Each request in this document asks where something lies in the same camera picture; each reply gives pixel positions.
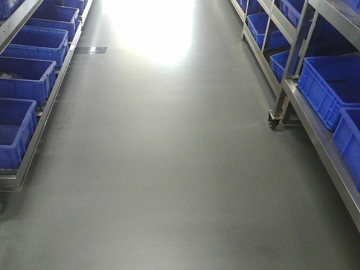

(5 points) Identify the left steel shelf rack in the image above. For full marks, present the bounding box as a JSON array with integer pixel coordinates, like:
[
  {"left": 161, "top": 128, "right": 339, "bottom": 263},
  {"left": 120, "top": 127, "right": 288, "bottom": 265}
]
[{"left": 1, "top": 1, "right": 92, "bottom": 193}]

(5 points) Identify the right steel shelf rack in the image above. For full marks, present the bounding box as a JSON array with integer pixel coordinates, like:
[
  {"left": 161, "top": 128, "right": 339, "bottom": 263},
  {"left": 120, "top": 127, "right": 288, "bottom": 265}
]
[{"left": 268, "top": 1, "right": 359, "bottom": 226}]

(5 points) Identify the blue bin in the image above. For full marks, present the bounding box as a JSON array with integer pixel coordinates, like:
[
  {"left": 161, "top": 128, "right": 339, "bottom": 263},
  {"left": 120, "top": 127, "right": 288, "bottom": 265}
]
[
  {"left": 246, "top": 11, "right": 290, "bottom": 51},
  {"left": 1, "top": 26, "right": 69, "bottom": 70},
  {"left": 1, "top": 98, "right": 37, "bottom": 170},
  {"left": 270, "top": 51, "right": 290, "bottom": 83},
  {"left": 1, "top": 57, "right": 56, "bottom": 107},
  {"left": 297, "top": 55, "right": 359, "bottom": 131},
  {"left": 25, "top": 4, "right": 79, "bottom": 42}
]

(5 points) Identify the blue bin left nearest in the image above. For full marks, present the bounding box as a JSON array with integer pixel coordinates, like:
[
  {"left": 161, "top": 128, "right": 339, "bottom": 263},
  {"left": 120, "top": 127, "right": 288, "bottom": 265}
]
[{"left": 1, "top": 98, "right": 37, "bottom": 170}]

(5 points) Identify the steel shelf rack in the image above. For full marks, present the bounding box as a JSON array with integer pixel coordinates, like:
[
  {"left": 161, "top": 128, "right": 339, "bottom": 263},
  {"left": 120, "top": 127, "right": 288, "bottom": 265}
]
[
  {"left": 1, "top": 1, "right": 92, "bottom": 193},
  {"left": 268, "top": 1, "right": 359, "bottom": 226}
]

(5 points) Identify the blue bin right lower middle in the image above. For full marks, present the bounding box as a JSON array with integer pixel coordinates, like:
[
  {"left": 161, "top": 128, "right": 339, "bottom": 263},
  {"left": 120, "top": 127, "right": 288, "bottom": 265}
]
[{"left": 270, "top": 51, "right": 290, "bottom": 83}]

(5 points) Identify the blue bin right near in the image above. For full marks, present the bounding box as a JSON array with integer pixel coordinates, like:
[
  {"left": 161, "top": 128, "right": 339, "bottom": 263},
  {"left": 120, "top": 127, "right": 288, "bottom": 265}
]
[{"left": 297, "top": 55, "right": 359, "bottom": 131}]

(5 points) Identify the blue bin right lower far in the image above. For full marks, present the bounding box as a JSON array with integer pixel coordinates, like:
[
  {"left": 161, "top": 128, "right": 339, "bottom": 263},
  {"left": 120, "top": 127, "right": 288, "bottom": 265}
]
[{"left": 246, "top": 11, "right": 290, "bottom": 51}]

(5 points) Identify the far right steel rack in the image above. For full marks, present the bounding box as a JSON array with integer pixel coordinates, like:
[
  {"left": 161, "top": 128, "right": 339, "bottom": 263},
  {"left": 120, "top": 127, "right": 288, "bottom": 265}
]
[{"left": 231, "top": 1, "right": 296, "bottom": 97}]

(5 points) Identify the blue bin right nearest corner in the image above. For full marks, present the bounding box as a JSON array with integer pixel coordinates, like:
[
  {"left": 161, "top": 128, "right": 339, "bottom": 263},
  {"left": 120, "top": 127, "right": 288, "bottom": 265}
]
[{"left": 333, "top": 107, "right": 359, "bottom": 192}]

